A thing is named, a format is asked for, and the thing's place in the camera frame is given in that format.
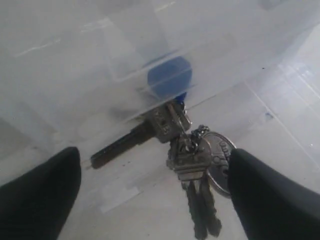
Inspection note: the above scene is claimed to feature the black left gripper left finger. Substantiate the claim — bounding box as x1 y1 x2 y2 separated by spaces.
0 146 82 240

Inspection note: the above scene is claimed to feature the white translucent drawer cabinet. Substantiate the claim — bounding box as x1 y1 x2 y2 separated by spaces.
0 0 320 161

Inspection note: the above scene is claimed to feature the key bunch with blue fob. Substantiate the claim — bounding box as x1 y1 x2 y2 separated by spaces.
90 56 235 240

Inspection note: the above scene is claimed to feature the clear plastic storage bin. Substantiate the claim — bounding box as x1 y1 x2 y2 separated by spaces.
0 24 320 240

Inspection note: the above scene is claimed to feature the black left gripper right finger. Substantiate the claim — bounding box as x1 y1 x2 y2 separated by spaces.
228 148 320 240

